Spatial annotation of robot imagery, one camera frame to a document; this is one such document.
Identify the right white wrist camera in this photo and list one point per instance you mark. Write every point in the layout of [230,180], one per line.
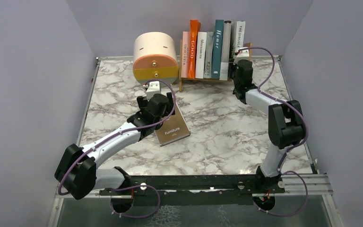
[241,54]

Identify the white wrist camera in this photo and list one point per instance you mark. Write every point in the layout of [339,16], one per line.
[152,88]
[241,54]

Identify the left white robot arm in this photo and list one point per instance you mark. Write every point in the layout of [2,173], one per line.
[78,171]

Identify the cream and orange bread box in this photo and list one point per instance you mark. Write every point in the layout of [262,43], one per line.
[154,57]

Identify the pink flower cover book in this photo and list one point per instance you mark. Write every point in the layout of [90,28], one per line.
[184,54]

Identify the grey landscape cover book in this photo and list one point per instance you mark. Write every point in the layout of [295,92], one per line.
[208,56]

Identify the wooden book rack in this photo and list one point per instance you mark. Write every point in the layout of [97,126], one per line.
[182,81]

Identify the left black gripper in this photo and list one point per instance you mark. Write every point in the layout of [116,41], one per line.
[169,108]

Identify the palm leaf cover book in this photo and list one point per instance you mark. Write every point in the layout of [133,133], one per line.
[236,41]

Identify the brown decorate furniture book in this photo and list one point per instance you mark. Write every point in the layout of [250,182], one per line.
[173,129]

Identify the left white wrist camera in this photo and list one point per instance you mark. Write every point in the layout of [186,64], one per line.
[152,88]

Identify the grey white cover book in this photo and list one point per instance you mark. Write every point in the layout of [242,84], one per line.
[225,51]

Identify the orange fashion show book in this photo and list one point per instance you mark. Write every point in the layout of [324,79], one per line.
[194,29]

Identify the dark teal book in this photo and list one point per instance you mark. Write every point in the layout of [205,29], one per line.
[217,48]

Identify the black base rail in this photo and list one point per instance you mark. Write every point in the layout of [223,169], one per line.
[189,190]

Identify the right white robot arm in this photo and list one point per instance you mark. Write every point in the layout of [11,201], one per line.
[286,127]

